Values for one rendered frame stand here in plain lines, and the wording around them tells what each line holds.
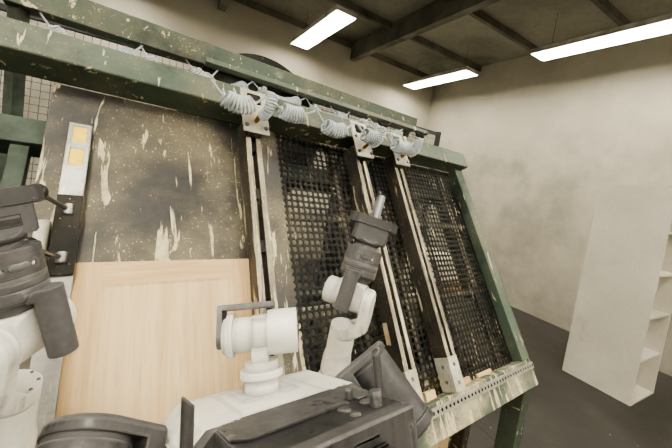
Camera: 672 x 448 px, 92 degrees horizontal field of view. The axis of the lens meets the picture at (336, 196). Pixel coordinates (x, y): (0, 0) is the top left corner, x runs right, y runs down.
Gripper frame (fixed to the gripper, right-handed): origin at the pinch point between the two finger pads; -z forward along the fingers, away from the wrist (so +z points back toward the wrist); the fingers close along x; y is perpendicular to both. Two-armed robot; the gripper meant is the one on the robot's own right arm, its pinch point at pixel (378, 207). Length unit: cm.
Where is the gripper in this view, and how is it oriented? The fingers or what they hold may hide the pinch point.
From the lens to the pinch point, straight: 83.5
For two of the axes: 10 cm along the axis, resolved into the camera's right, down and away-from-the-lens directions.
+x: -9.4, -3.3, -0.5
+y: -1.0, 1.4, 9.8
